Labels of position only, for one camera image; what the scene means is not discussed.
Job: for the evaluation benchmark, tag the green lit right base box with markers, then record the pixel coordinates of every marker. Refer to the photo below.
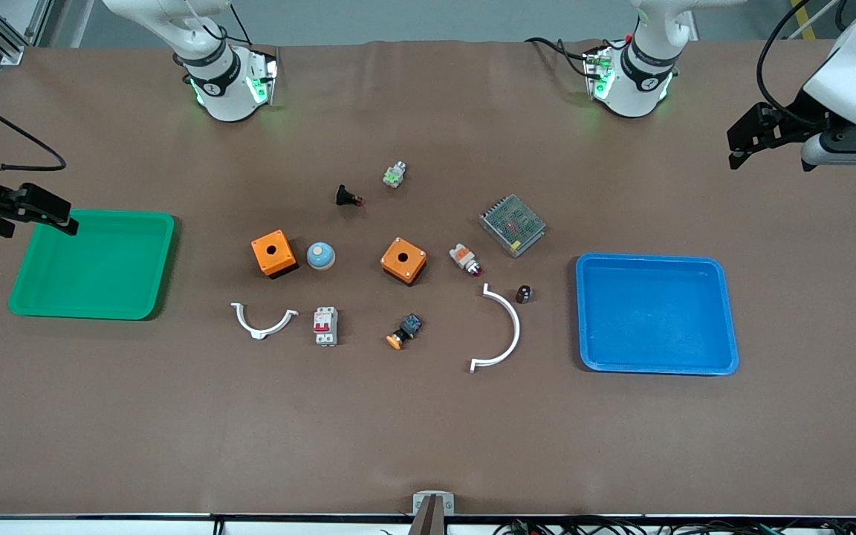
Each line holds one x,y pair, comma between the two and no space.
263,74

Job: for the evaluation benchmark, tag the red orange white indicator lamp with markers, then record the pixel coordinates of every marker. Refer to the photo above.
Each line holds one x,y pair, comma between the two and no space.
464,257

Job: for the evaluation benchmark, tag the green lit left base box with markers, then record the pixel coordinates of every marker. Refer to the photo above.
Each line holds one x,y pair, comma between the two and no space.
599,74

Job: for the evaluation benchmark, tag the green white push button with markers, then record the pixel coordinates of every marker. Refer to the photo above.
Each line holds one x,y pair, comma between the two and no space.
394,175

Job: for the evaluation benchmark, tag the orange button box with screws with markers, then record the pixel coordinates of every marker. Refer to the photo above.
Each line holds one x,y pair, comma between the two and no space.
403,260

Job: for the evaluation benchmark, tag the white red circuit breaker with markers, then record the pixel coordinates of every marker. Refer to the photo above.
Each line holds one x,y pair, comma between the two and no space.
325,327

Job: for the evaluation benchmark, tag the aluminium frame profile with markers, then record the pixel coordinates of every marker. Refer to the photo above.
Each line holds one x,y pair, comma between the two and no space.
8,33

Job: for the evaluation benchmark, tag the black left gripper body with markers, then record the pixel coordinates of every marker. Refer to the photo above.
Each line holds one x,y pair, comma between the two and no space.
790,119

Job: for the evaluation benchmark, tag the metal mesh power supply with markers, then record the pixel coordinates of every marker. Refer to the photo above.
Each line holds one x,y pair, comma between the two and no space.
512,225

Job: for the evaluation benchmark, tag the left orange button box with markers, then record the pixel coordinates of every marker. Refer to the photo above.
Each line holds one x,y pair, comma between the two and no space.
273,253

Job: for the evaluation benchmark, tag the black cylindrical capacitor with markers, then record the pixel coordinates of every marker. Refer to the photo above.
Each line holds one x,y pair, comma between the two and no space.
524,293

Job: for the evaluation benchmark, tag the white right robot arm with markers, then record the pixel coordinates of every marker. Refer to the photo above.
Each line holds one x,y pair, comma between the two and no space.
224,96

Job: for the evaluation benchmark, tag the grey metal mount bracket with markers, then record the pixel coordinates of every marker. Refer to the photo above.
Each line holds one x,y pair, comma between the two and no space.
420,501

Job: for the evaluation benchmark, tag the brown table cover mat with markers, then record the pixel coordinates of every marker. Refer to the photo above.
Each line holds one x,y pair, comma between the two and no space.
428,423

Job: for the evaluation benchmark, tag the small white curved clamp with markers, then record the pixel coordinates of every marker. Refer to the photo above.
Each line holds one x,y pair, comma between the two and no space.
261,331

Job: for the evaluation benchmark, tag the orange black push button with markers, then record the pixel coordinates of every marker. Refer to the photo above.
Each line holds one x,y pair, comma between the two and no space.
407,328

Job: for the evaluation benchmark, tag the blue white dome button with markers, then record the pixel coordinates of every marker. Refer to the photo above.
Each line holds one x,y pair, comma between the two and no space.
320,255

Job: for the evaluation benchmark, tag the small black red indicator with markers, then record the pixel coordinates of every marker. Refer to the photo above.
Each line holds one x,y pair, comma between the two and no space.
345,195

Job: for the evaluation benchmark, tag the large white curved strip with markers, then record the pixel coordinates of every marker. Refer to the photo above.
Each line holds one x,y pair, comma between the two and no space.
515,327

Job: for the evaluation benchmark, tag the green lit base box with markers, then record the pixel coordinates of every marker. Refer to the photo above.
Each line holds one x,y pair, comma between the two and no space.
599,74
263,74

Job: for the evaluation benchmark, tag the blue plastic tray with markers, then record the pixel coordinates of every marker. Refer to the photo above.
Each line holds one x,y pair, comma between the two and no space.
655,312

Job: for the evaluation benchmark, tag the green plastic tray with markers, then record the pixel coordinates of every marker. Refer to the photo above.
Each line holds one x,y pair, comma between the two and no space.
93,267

